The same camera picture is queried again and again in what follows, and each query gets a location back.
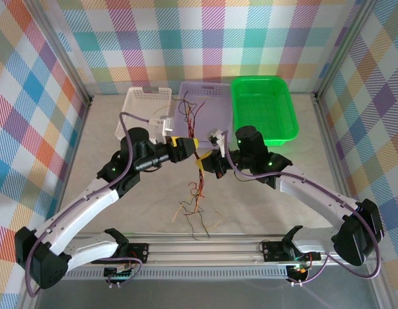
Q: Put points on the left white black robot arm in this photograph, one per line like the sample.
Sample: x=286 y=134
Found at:
x=83 y=206

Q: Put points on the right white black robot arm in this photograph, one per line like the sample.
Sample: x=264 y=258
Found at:
x=315 y=193

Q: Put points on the green plastic basket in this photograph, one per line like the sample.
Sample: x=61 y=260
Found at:
x=263 y=106

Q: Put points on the purple plastic basket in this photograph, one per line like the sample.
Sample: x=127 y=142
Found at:
x=215 y=112

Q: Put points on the white plastic basket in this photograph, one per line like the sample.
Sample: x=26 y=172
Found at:
x=138 y=103

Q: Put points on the black circuit board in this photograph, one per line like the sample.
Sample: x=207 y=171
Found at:
x=272 y=251
x=139 y=252

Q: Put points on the small controller board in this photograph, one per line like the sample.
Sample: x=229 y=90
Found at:
x=118 y=273
x=299 y=270

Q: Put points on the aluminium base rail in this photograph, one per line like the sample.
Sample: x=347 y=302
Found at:
x=202 y=251

